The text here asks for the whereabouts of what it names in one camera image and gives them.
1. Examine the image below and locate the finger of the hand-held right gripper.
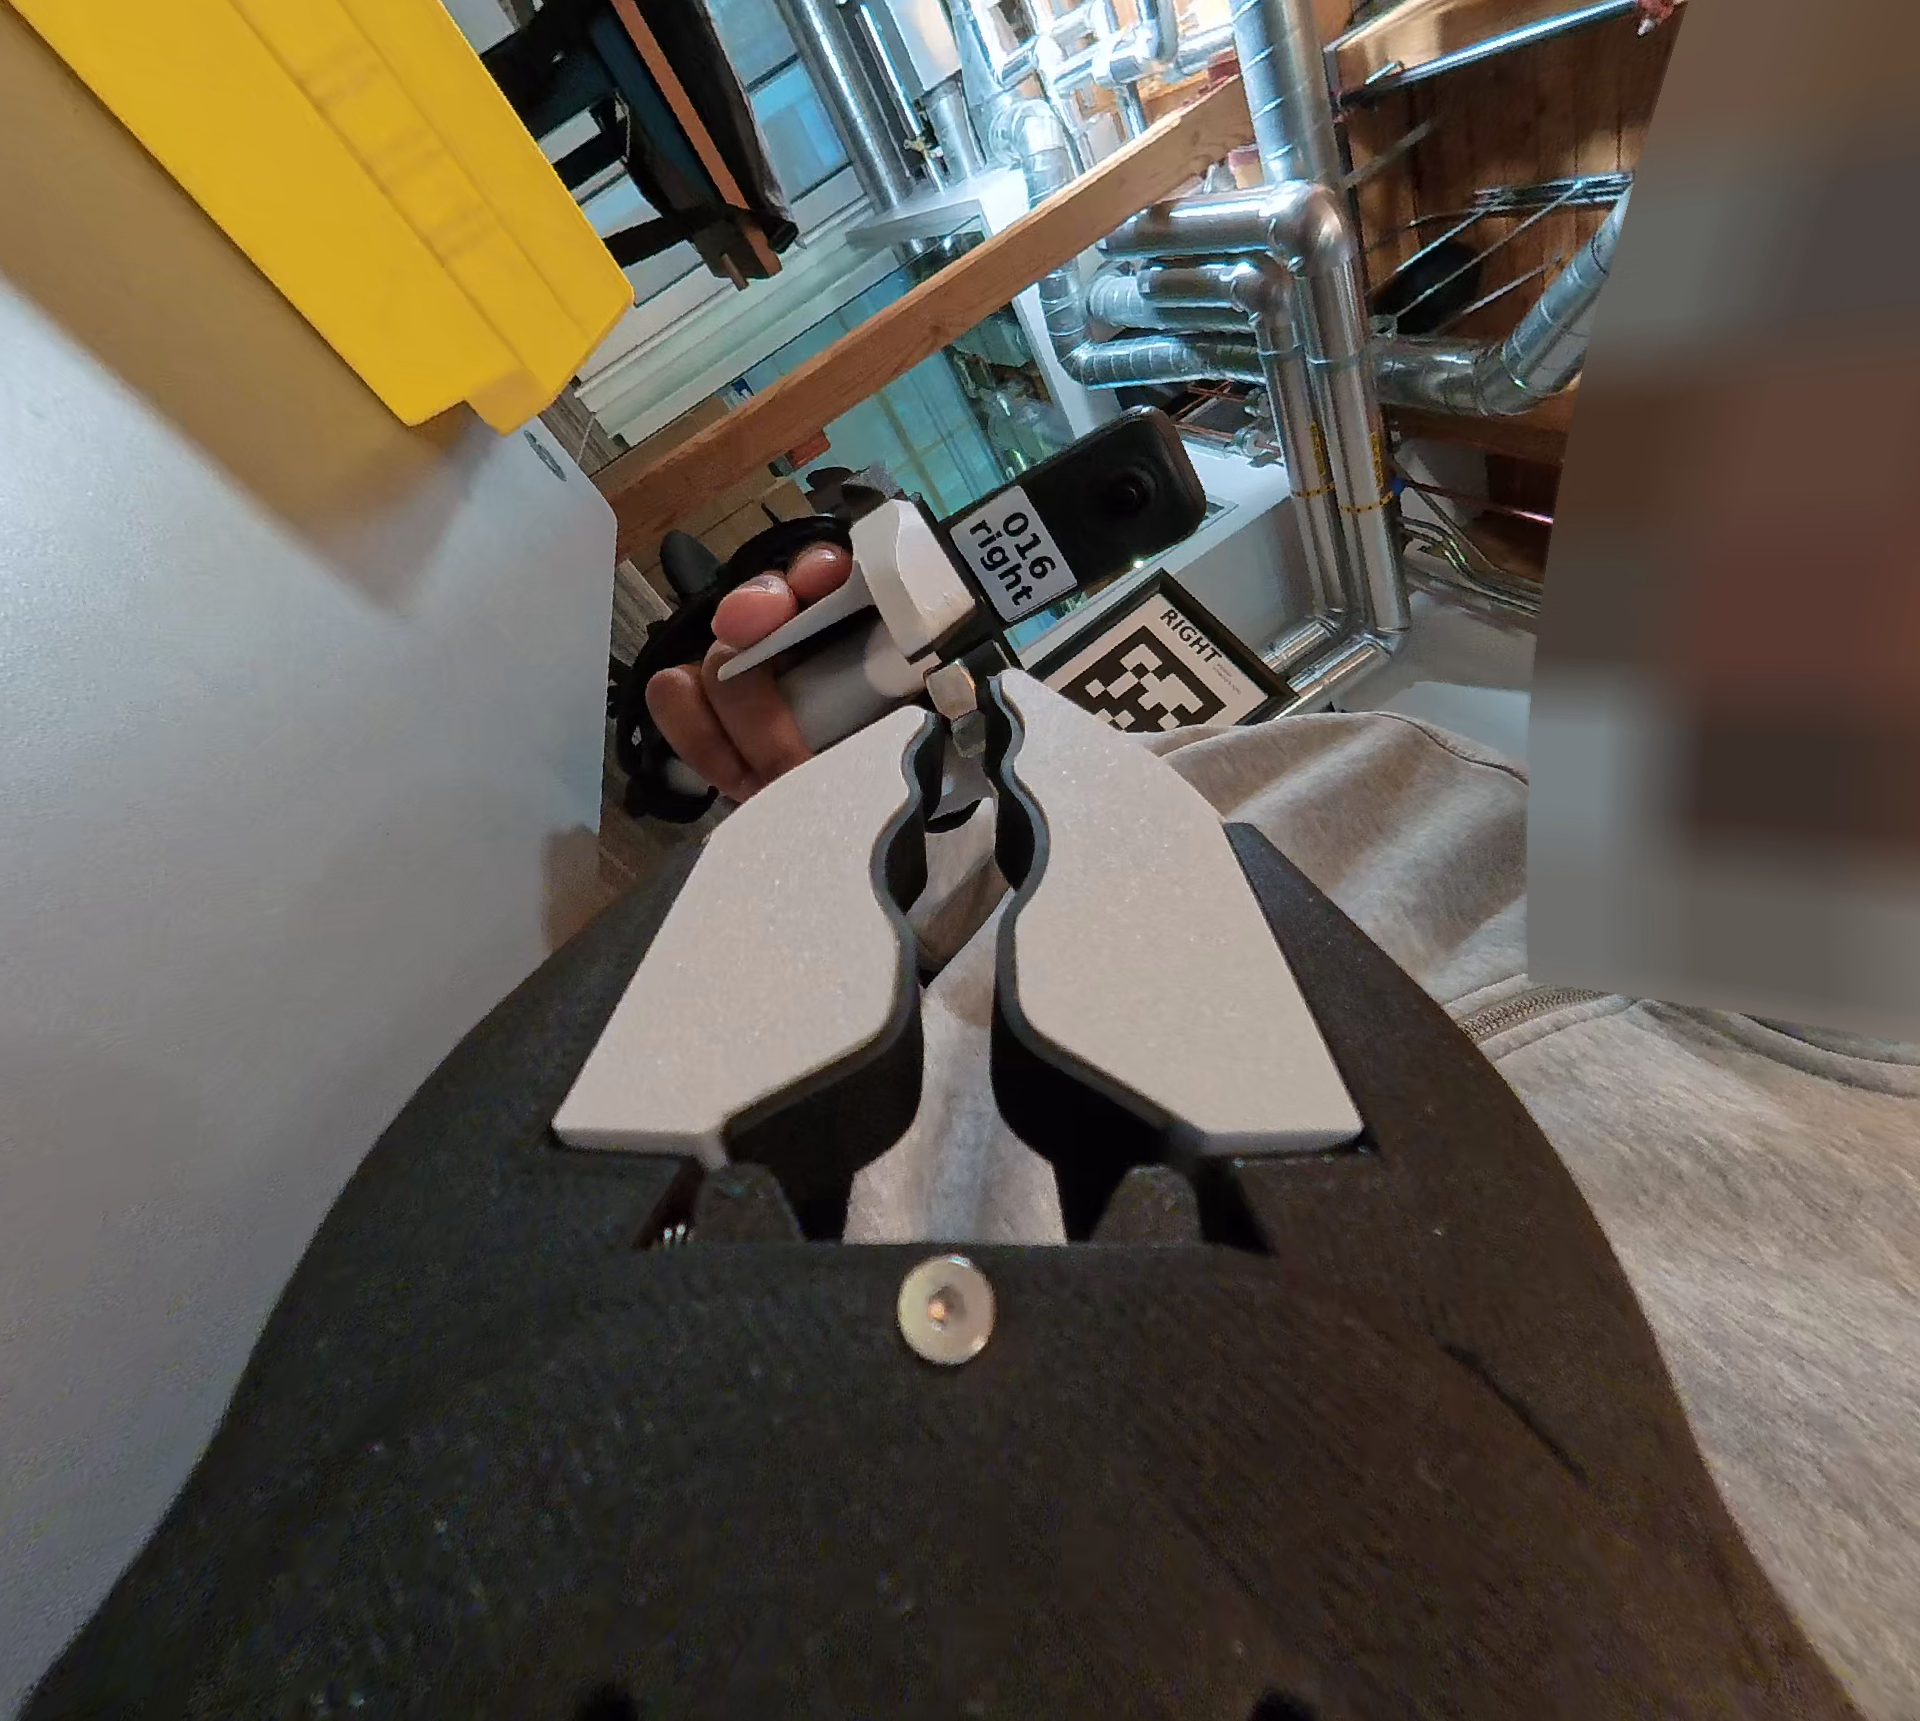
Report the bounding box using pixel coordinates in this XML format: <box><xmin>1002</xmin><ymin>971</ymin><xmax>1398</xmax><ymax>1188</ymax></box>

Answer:
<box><xmin>849</xmin><ymin>500</ymin><xmax>989</xmax><ymax>694</ymax></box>
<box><xmin>715</xmin><ymin>612</ymin><xmax>920</xmax><ymax>760</ymax></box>

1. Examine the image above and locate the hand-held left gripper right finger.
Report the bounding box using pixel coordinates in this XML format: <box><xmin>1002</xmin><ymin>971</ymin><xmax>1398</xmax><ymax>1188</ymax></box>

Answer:
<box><xmin>978</xmin><ymin>670</ymin><xmax>1368</xmax><ymax>1153</ymax></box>

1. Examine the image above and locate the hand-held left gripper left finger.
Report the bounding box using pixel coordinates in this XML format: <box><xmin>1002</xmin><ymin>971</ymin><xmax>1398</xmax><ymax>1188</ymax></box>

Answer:
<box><xmin>548</xmin><ymin>710</ymin><xmax>932</xmax><ymax>1164</ymax></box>

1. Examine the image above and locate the yellow plastic bin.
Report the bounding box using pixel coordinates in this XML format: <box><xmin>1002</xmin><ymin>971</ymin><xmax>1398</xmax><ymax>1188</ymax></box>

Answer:
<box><xmin>0</xmin><ymin>0</ymin><xmax>637</xmax><ymax>436</ymax></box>

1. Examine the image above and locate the person's right hand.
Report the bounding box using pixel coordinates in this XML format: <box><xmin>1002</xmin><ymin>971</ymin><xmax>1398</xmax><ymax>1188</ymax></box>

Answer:
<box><xmin>644</xmin><ymin>543</ymin><xmax>861</xmax><ymax>809</ymax></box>

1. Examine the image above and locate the fiducial marker board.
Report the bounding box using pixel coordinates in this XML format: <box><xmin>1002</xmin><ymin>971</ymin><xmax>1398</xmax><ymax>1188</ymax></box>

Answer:
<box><xmin>1032</xmin><ymin>568</ymin><xmax>1296</xmax><ymax>740</ymax></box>

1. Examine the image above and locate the cluster of silver pipes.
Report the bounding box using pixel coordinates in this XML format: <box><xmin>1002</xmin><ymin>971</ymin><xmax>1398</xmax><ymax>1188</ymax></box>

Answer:
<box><xmin>781</xmin><ymin>0</ymin><xmax>1653</xmax><ymax>703</ymax></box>

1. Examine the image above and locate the wooden beam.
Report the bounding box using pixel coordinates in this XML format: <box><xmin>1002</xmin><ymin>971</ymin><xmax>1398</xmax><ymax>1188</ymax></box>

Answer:
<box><xmin>601</xmin><ymin>78</ymin><xmax>1260</xmax><ymax>561</ymax></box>

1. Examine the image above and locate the black bag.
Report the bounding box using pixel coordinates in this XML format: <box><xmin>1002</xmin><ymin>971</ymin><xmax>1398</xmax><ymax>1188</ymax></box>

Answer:
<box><xmin>607</xmin><ymin>0</ymin><xmax>800</xmax><ymax>244</ymax></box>

